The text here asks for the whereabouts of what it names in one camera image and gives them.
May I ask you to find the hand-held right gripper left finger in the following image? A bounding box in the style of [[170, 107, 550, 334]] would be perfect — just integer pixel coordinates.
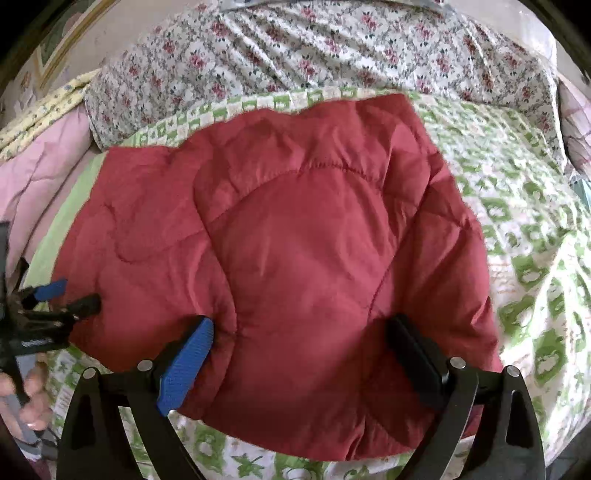
[[55, 315, 216, 480]]

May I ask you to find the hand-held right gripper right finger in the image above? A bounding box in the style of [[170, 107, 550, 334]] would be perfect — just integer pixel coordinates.
[[387, 314, 548, 480]]

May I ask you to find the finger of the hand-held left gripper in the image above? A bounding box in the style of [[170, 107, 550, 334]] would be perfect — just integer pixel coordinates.
[[28, 294, 102, 324], [18, 278, 68, 310]]

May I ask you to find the red quilted jacket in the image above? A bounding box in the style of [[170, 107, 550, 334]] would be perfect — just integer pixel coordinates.
[[48, 92, 504, 462]]

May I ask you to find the person's left hand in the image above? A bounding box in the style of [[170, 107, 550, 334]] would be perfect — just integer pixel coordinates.
[[0, 362, 54, 439]]

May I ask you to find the pink blanket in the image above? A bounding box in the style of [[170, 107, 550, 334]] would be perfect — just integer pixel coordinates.
[[0, 104, 105, 278]]

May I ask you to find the yellow floral cloth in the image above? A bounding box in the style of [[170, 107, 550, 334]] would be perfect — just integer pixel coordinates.
[[0, 69, 100, 160]]

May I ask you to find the green checkered bed sheet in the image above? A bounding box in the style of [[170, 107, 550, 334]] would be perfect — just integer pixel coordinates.
[[21, 88, 591, 480]]

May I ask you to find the light blue cloth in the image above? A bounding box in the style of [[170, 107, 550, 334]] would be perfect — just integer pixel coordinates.
[[570, 173, 591, 213]]

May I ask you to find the pink patterned pillow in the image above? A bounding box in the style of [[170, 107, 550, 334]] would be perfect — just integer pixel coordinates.
[[556, 76, 591, 181]]

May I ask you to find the rose floral quilt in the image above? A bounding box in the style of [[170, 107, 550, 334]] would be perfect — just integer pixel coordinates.
[[83, 0, 568, 171]]

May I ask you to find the framed wall picture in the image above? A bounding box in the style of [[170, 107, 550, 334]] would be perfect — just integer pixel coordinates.
[[0, 0, 121, 93]]

